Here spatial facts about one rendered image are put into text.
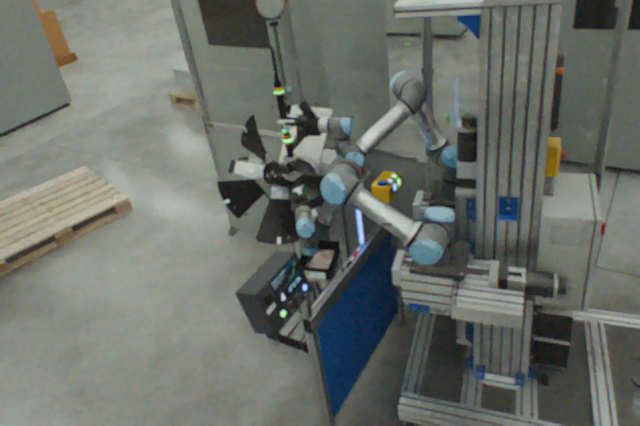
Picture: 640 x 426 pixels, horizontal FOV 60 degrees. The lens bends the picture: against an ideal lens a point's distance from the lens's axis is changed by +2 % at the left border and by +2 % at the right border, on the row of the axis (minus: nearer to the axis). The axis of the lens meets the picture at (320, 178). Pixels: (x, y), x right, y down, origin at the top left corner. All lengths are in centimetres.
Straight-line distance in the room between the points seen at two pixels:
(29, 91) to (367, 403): 623
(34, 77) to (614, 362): 712
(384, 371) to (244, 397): 80
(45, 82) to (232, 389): 574
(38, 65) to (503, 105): 682
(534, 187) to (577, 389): 114
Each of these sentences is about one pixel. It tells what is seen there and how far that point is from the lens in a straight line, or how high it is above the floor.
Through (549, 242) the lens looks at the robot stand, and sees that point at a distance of 236.
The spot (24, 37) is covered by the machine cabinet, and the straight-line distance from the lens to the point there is 805.
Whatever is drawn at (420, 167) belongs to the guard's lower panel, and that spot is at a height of 92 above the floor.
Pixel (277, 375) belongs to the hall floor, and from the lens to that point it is 336.
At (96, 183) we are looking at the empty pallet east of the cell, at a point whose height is 14.
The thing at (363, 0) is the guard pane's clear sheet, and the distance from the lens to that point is 298.
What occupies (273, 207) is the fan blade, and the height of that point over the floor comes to 107.
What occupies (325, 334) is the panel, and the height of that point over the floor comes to 66.
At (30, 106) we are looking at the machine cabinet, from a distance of 811.
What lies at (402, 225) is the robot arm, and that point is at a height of 129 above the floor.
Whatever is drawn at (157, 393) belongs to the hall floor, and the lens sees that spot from 352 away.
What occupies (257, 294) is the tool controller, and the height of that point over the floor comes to 125.
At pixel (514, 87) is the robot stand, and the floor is 174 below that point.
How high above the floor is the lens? 253
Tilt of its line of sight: 30 degrees down
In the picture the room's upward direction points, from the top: 9 degrees counter-clockwise
